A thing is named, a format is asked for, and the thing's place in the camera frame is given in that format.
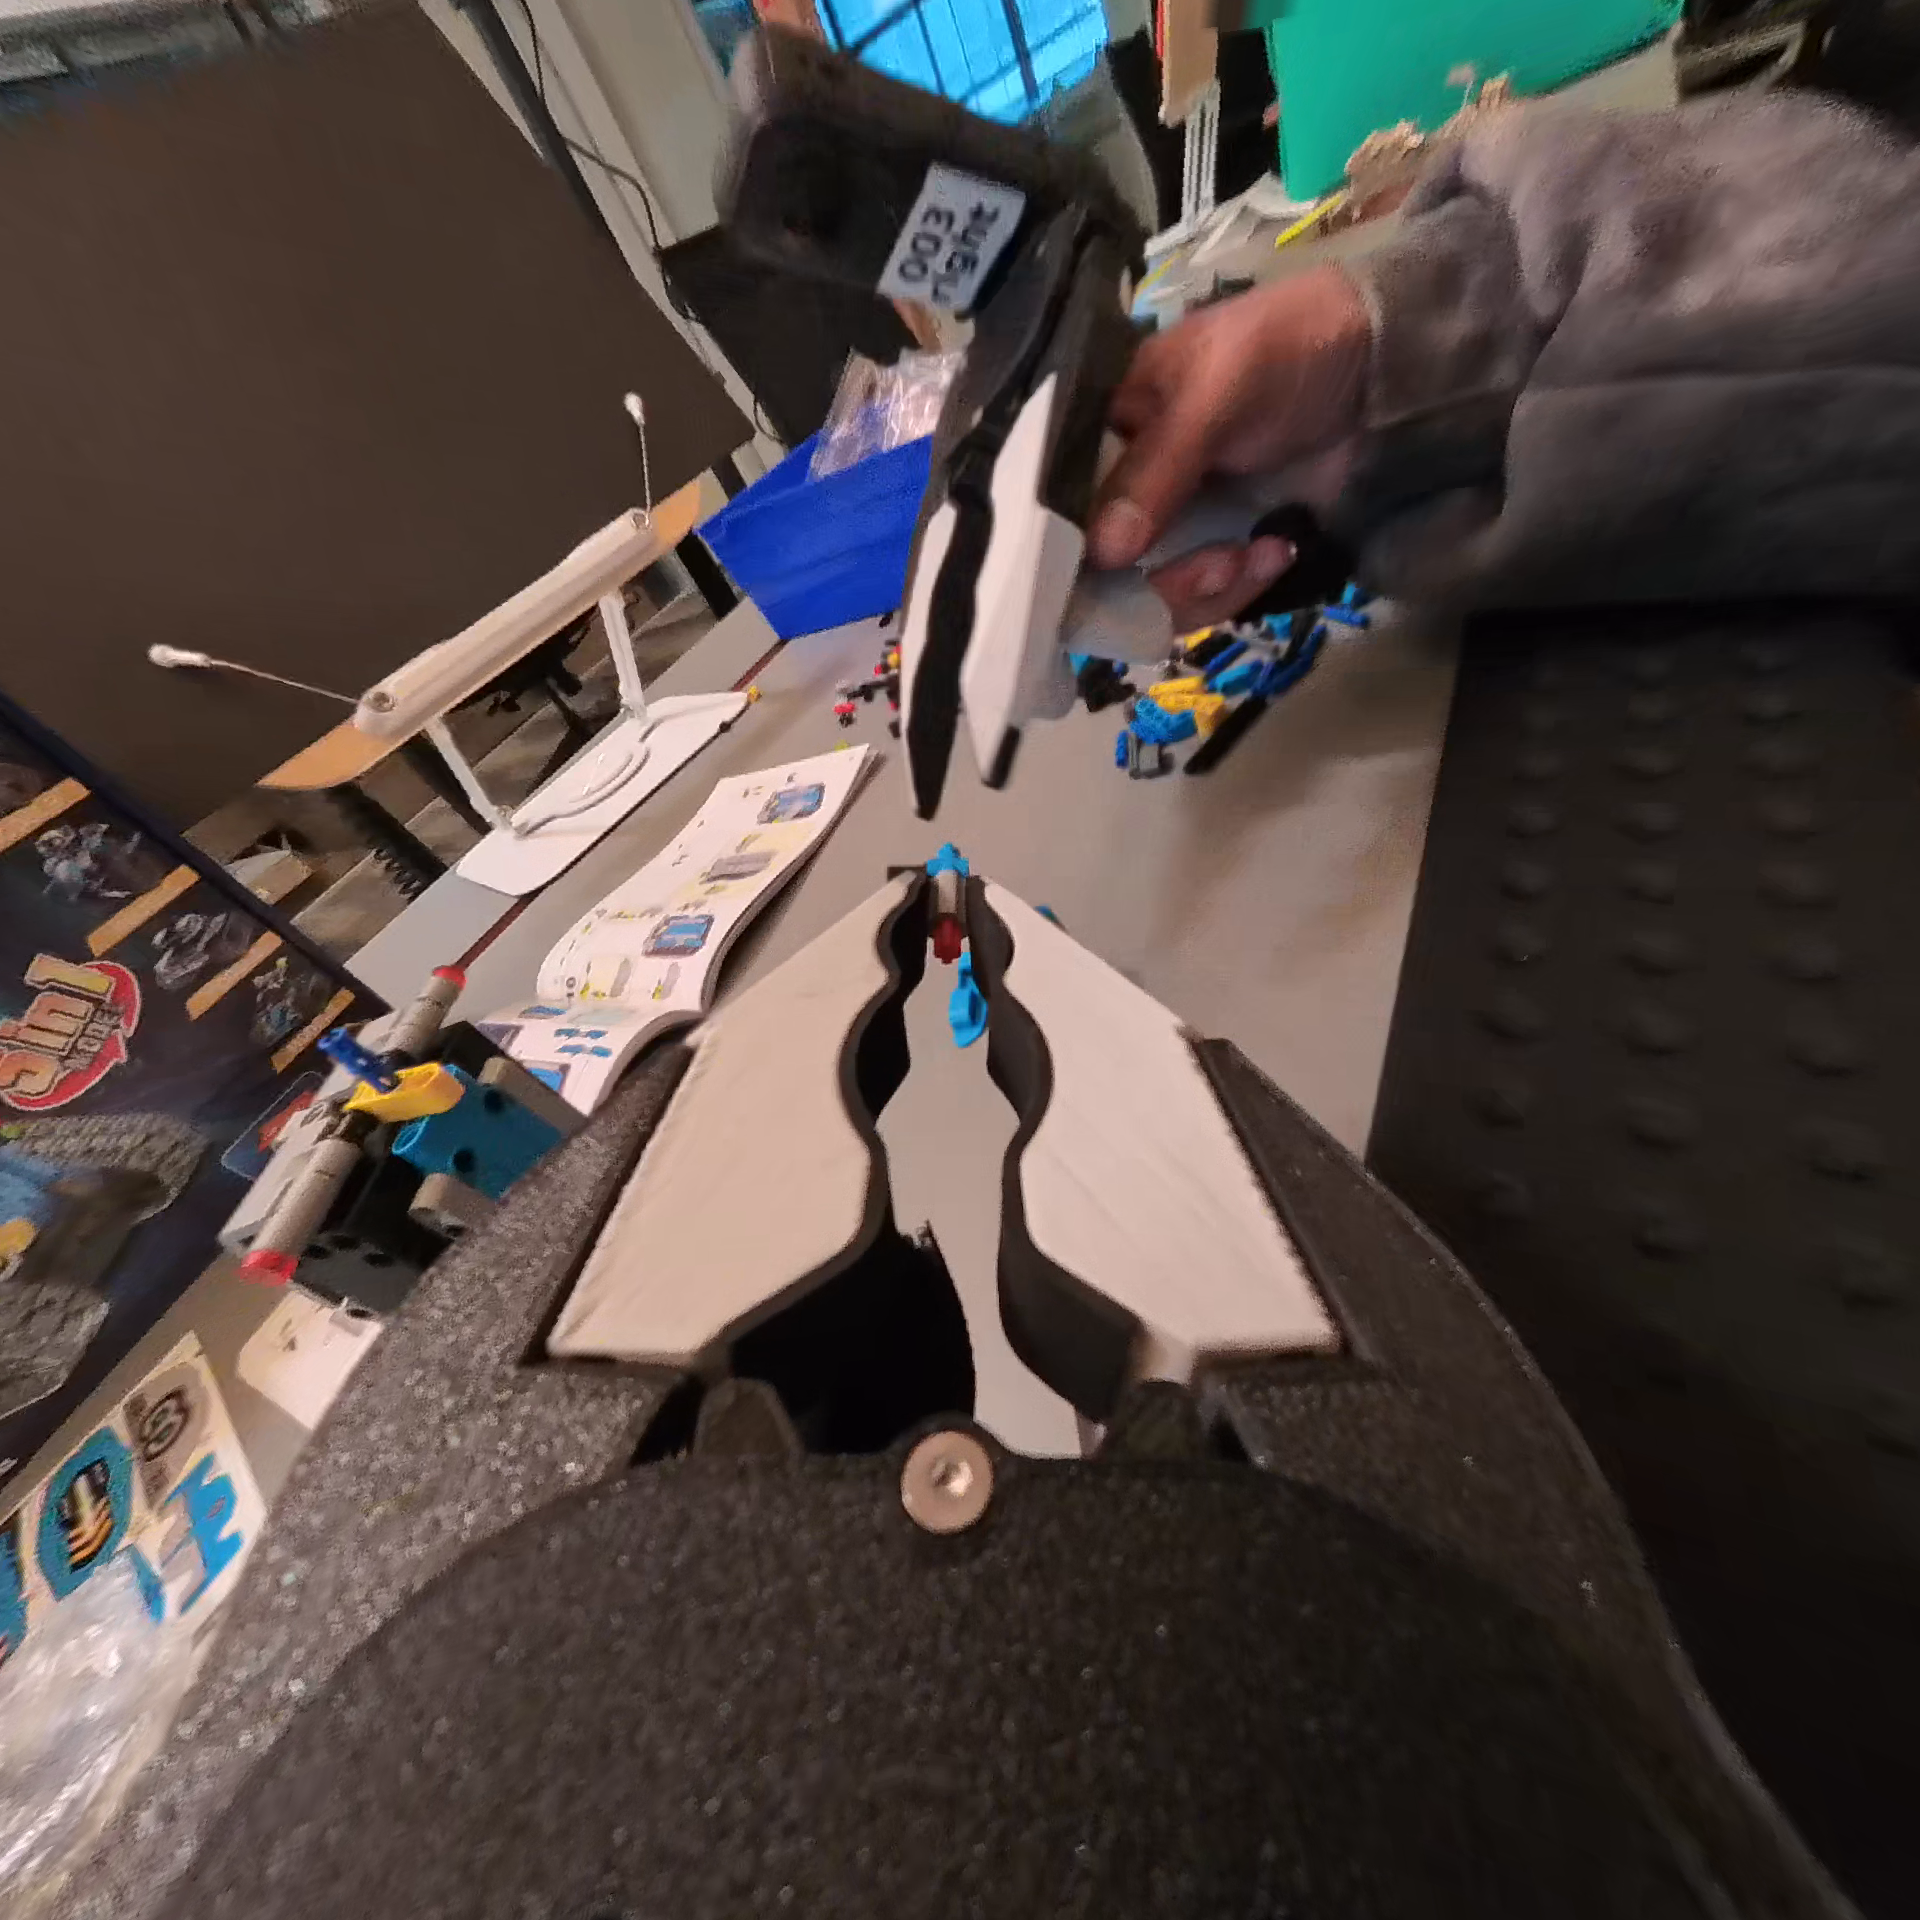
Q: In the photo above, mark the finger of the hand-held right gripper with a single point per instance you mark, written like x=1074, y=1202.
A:
x=1015, y=571

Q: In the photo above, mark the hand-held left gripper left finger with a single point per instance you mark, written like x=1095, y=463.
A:
x=737, y=1201

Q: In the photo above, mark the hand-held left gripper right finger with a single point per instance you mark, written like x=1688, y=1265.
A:
x=1170, y=1201

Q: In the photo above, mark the small blue connector brick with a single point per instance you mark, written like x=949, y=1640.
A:
x=947, y=871

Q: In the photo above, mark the grey axle with red end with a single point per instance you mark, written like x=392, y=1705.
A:
x=955, y=936

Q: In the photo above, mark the person's right forearm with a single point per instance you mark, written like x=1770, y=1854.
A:
x=1621, y=330

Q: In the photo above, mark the grey desk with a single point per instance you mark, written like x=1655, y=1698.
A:
x=1260, y=900

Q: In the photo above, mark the person's right hand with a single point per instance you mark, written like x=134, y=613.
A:
x=1230, y=420

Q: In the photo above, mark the clear plastic bag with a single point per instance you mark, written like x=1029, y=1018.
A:
x=886, y=415
x=76, y=1770

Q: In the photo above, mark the blue plastic bin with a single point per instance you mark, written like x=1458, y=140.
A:
x=811, y=540

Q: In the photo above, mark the pile of small bricks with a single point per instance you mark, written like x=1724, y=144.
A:
x=1230, y=684

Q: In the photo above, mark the blue curved brick panel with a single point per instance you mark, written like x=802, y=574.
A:
x=966, y=1006

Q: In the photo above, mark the black blue brick model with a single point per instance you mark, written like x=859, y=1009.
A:
x=390, y=1156

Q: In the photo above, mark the folded instruction leaflet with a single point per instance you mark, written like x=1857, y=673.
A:
x=301, y=1366

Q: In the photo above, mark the black perforated panel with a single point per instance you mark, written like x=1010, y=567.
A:
x=1651, y=1201

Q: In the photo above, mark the small wooden model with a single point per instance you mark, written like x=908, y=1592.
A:
x=1426, y=136

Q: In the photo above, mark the teal plastic panel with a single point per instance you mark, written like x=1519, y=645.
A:
x=1470, y=77

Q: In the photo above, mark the black monitor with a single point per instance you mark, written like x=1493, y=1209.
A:
x=271, y=361

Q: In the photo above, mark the robot kit box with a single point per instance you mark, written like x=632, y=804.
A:
x=120, y=1050

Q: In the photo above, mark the blue sticker sheet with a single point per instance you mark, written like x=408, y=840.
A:
x=136, y=1500

